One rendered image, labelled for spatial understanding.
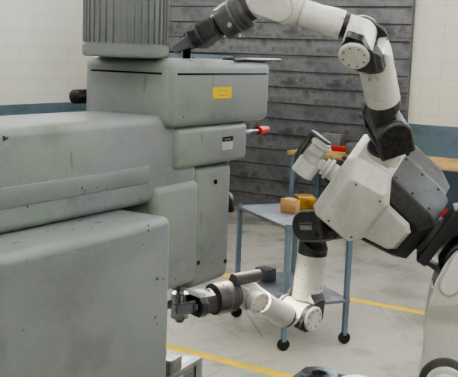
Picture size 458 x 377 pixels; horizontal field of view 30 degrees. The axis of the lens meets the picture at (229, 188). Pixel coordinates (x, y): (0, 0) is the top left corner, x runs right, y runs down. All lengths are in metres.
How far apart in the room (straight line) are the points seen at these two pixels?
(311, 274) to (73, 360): 1.12
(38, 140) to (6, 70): 9.16
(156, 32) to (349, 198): 0.75
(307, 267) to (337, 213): 0.26
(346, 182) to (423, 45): 7.59
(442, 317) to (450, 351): 0.10
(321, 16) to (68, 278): 0.93
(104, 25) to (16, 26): 9.01
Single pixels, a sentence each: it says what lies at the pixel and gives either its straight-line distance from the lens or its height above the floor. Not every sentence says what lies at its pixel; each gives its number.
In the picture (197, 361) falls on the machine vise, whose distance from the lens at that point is 2.59.
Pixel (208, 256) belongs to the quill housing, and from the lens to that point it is 2.25.
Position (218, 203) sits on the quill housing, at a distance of 2.25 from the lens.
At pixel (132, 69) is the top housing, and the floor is 1.86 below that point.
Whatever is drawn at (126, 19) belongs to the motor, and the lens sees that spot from 1.96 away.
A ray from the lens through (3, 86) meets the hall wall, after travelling 10.82.
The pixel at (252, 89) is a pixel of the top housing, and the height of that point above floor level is 1.82.
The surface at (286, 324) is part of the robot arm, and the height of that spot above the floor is 1.12.
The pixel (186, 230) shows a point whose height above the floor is 1.48.
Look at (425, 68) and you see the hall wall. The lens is 9.90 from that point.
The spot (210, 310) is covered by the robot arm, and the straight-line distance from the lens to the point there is 2.37.
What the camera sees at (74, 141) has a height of 1.72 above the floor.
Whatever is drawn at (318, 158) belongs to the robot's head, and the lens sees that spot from 2.45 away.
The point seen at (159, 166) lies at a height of 1.64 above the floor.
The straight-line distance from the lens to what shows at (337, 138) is 9.67.
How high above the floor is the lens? 1.91
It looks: 9 degrees down
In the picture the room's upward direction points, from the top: 2 degrees clockwise
